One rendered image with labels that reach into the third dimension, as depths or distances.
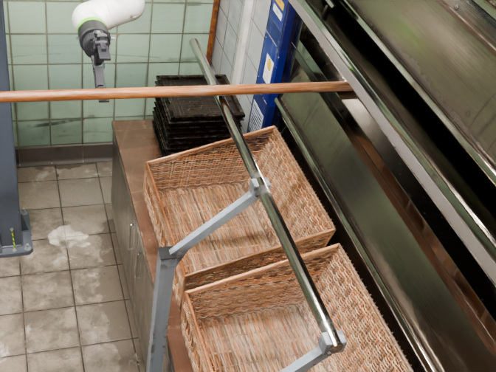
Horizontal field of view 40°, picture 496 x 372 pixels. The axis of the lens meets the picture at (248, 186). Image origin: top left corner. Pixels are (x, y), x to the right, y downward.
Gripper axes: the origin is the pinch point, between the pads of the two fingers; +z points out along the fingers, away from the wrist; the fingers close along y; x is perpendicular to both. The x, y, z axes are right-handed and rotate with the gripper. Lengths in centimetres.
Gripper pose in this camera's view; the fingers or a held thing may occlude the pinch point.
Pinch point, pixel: (104, 78)
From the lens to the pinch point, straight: 196.5
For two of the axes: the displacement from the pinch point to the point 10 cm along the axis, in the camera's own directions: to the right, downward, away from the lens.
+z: 2.8, 6.5, -7.1
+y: -1.6, 7.6, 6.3
